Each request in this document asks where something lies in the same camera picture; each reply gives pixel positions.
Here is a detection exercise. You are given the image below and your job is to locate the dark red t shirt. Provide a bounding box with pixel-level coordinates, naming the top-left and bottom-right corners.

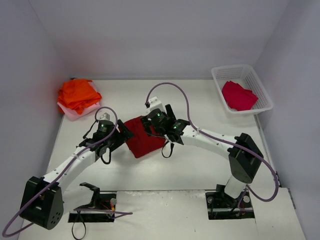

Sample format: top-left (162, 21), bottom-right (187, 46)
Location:
top-left (124, 117), bottom-right (166, 159)

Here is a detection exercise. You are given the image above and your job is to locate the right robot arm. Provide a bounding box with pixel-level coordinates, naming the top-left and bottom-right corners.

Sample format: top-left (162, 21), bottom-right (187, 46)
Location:
top-left (141, 103), bottom-right (263, 206)

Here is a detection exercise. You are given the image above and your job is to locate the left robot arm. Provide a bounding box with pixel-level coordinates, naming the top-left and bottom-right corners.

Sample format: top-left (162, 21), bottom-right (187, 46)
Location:
top-left (19, 119), bottom-right (134, 230)

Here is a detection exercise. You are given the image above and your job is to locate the pink folded t shirt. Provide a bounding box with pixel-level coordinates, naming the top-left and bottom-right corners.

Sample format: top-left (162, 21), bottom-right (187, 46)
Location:
top-left (57, 84), bottom-right (101, 121)

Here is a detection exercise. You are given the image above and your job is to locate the orange folded t shirt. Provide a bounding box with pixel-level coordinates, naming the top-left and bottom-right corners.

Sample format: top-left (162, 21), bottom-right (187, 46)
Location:
top-left (57, 78), bottom-right (102, 115)

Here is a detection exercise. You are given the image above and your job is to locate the red t shirt in basket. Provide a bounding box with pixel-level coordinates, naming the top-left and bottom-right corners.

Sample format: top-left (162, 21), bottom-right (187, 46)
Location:
top-left (221, 81), bottom-right (259, 111)

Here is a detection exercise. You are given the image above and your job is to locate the white plastic basket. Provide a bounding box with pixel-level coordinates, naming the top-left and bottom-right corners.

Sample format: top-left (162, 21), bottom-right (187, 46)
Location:
top-left (211, 64), bottom-right (274, 116)

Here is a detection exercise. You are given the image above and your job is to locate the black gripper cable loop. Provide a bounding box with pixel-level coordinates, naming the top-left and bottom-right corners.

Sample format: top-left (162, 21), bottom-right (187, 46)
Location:
top-left (161, 142), bottom-right (175, 159)

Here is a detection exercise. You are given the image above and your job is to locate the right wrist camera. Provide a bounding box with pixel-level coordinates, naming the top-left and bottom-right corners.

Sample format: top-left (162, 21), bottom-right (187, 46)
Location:
top-left (145, 96), bottom-right (164, 113)

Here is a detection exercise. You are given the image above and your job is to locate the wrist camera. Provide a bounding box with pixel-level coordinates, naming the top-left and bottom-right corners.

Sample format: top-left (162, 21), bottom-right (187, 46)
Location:
top-left (145, 96), bottom-right (164, 113)
top-left (99, 112), bottom-right (110, 121)

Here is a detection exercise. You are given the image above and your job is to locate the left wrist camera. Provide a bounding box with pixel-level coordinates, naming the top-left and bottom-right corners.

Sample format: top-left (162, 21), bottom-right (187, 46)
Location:
top-left (99, 112), bottom-right (110, 121)

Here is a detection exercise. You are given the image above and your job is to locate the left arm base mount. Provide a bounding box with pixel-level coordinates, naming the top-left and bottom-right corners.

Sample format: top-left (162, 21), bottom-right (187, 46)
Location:
top-left (67, 182), bottom-right (118, 240)

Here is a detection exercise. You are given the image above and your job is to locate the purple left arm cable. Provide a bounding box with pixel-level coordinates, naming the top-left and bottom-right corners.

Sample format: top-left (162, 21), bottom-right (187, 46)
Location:
top-left (1, 106), bottom-right (133, 237)

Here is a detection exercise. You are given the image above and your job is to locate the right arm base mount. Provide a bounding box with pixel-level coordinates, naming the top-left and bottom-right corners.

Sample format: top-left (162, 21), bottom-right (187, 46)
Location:
top-left (205, 184), bottom-right (255, 220)

